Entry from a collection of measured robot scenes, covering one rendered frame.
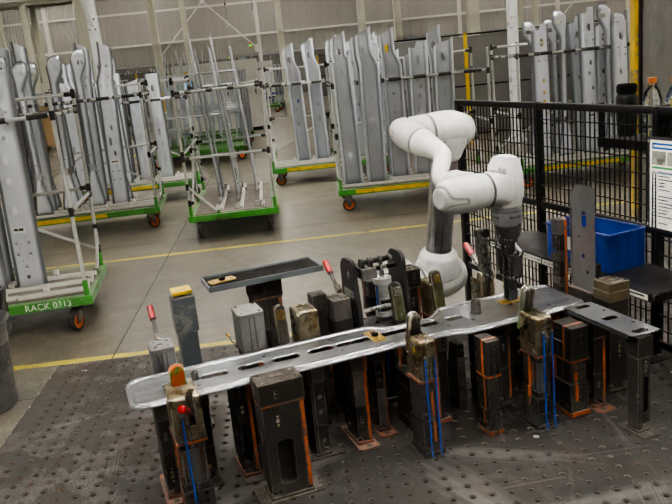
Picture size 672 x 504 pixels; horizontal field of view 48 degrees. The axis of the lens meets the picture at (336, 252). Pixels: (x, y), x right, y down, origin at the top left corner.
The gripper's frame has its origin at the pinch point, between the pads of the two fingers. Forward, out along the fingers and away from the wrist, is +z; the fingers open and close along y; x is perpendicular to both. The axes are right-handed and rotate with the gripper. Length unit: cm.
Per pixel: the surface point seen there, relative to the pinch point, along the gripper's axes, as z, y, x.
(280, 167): 77, -896, 187
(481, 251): -9.1, -14.1, -1.2
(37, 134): -21, -796, -140
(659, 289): 2.4, 22.3, 37.3
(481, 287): 2.7, -13.2, -2.4
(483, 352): 9.8, 18.6, -21.8
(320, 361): 5, 8, -66
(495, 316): 5.3, 6.3, -9.8
